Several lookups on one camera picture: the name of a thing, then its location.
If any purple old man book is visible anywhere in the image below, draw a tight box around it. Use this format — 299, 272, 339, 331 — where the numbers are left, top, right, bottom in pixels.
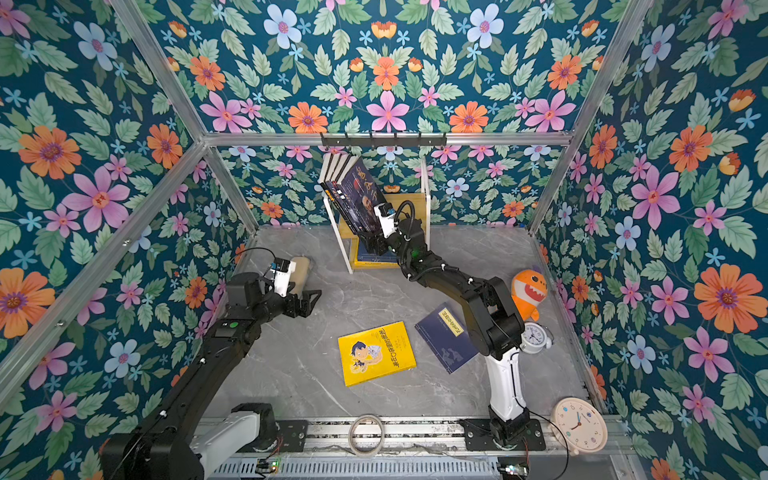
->
352, 156, 385, 234
323, 152, 361, 234

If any yellow cartoon cover book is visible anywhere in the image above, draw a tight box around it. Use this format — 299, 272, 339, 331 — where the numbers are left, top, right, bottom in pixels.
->
338, 321, 417, 387

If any navy book small label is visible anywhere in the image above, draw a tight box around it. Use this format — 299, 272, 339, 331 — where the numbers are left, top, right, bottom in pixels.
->
353, 240, 398, 268

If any black wolf cover book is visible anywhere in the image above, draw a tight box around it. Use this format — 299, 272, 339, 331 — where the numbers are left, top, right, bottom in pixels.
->
326, 153, 368, 235

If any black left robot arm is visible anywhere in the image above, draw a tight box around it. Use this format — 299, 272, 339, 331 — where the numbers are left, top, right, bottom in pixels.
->
101, 257, 322, 479

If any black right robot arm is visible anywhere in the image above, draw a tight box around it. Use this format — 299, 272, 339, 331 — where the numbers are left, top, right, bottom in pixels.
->
364, 211, 530, 448

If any yellow book in shelf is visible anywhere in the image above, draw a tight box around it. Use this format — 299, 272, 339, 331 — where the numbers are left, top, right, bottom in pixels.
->
350, 238, 399, 269

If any black book on shelf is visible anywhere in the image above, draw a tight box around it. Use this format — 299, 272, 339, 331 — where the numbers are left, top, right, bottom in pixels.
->
317, 152, 355, 232

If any orange shark plush toy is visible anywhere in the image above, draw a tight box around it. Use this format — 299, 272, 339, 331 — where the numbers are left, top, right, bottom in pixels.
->
511, 269, 548, 322

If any clear tape roll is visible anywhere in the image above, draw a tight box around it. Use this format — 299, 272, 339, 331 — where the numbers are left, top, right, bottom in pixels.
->
347, 414, 386, 458

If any white alarm clock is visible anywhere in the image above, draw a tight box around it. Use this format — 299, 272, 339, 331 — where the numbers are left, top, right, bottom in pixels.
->
520, 321, 553, 355

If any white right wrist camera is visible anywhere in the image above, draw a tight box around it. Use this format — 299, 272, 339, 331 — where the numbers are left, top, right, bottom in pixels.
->
374, 202, 397, 239

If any wooden white-frame bookshelf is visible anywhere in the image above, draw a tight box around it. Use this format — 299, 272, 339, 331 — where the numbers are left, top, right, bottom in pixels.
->
318, 152, 431, 273

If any black hook rail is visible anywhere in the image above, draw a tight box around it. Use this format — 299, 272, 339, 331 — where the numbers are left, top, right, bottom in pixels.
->
320, 133, 448, 148

